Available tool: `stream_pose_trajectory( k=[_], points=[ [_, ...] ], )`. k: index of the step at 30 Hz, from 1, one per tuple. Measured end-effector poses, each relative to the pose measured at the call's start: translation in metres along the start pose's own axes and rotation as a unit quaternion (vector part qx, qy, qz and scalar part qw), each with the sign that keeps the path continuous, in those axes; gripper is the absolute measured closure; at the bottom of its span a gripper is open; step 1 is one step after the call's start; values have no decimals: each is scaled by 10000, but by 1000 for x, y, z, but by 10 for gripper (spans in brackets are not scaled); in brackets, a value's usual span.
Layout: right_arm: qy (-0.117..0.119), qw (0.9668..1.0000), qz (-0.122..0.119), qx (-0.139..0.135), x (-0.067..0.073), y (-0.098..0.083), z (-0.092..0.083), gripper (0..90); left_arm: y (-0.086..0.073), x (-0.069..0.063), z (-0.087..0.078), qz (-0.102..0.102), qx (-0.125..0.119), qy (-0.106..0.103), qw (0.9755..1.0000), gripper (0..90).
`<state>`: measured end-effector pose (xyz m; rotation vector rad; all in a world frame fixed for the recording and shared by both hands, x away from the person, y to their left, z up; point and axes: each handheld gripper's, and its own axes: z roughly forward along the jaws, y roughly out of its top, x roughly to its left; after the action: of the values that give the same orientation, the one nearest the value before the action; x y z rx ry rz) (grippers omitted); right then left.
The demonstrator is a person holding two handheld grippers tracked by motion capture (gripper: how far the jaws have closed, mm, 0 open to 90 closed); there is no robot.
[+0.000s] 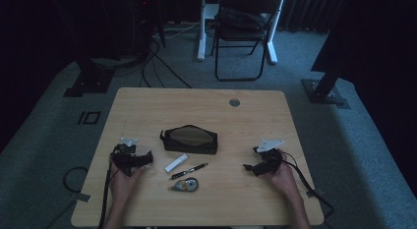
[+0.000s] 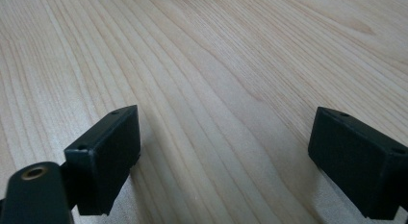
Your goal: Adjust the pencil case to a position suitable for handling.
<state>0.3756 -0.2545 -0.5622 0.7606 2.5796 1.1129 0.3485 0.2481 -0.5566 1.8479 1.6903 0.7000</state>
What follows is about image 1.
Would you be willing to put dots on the dark curtain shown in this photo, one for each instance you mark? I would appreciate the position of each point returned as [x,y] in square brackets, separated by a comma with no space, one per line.
[303,11]

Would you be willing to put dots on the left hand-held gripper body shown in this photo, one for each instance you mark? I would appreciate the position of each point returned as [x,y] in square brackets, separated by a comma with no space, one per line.
[126,158]

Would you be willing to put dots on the black pen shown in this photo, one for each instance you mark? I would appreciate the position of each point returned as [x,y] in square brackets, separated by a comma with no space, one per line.
[188,171]

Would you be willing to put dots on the white desk leg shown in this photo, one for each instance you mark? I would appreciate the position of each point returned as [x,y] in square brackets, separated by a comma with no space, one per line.
[272,48]
[202,32]

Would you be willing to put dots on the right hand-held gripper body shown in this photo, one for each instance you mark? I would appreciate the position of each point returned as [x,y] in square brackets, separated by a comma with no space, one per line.
[272,160]

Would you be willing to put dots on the black mesh pencil case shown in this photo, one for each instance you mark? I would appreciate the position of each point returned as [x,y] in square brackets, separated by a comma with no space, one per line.
[191,140]

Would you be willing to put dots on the grey tape strip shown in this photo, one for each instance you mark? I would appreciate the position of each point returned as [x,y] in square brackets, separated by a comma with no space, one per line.
[315,193]
[80,197]

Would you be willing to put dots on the white eraser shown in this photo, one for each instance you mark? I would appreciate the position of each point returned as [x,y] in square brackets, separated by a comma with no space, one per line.
[176,162]

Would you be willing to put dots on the correction tape dispenser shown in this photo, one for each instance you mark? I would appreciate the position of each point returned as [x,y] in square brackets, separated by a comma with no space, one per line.
[185,185]

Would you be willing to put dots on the black folding chair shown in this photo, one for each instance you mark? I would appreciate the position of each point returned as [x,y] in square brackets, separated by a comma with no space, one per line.
[241,35]

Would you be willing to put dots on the dark bag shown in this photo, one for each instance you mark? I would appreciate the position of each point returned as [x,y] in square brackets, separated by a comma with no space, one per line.
[241,19]

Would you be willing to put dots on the person's left hand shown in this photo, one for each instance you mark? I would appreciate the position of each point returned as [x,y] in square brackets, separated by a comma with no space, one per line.
[123,186]

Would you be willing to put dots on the person's right hand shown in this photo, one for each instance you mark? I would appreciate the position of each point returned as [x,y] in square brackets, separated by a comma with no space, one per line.
[285,181]

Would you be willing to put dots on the black stand with base plate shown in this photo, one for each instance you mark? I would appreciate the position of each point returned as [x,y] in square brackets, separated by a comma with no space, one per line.
[324,89]
[90,80]

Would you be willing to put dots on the grey table grommet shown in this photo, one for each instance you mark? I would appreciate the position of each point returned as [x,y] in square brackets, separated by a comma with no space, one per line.
[234,102]

